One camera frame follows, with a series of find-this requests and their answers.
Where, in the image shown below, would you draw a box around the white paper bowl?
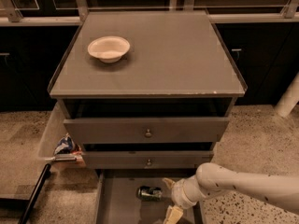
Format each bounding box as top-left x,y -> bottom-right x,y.
88,36 -> 131,63

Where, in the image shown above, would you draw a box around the crumpled snack bag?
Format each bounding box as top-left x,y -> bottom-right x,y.
53,133 -> 81,155

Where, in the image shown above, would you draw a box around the clear plastic bin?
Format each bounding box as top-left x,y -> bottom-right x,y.
37,104 -> 85,169

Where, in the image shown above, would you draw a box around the grey middle drawer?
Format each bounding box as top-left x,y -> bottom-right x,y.
82,151 -> 213,169

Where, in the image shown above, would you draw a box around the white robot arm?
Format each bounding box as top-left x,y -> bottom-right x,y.
163,162 -> 299,224

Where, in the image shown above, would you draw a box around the white cylindrical post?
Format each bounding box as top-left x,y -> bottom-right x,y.
275,72 -> 299,118

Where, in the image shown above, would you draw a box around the metal railing frame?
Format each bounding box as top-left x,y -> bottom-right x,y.
1,0 -> 299,26

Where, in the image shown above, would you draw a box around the dark wall cabinets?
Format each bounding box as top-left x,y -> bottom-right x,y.
0,22 -> 299,111

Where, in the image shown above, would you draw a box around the black pole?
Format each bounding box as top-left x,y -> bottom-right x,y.
18,163 -> 51,224

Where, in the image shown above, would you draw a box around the grey drawer cabinet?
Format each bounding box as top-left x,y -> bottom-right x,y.
47,10 -> 249,224

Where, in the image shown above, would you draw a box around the grey drawer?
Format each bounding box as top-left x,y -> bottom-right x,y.
95,169 -> 192,224
82,151 -> 213,169
64,117 -> 229,144

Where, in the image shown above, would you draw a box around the grey bottom drawer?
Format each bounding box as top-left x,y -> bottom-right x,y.
95,169 -> 192,224

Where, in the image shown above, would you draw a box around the grey top drawer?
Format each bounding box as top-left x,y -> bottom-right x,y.
64,117 -> 229,144

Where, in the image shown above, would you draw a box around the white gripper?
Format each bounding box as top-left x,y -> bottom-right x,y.
163,175 -> 206,224

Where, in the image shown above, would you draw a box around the green soda can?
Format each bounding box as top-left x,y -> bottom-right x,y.
136,186 -> 163,202

